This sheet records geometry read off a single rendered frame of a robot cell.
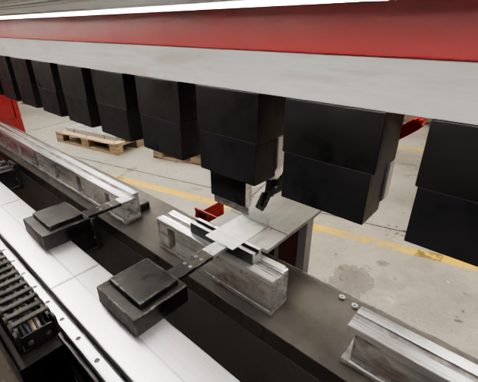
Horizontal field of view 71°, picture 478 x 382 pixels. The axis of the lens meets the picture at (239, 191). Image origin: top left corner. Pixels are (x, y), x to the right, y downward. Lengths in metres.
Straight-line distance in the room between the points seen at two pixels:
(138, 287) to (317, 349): 0.36
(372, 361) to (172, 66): 0.65
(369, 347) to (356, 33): 0.49
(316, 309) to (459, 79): 0.54
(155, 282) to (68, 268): 0.24
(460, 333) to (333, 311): 1.47
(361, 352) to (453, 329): 1.56
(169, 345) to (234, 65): 0.46
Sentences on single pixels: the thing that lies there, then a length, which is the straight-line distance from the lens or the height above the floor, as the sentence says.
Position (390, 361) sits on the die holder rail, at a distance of 0.67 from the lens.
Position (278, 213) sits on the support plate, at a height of 1.00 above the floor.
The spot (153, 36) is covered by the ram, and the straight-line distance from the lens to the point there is 0.73.
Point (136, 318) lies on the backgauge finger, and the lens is 0.58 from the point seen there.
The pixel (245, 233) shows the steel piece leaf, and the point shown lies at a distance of 0.79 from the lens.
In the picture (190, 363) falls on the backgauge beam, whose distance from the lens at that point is 0.56.
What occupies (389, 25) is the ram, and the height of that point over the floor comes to 1.44.
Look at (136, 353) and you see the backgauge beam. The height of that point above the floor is 0.98.
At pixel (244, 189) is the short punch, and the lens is 0.67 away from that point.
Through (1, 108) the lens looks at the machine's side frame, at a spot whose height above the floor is 0.97.
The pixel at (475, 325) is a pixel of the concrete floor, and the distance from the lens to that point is 2.30.
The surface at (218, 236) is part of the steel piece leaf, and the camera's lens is 0.78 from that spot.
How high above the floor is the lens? 1.43
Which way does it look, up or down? 26 degrees down
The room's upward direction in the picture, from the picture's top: straight up
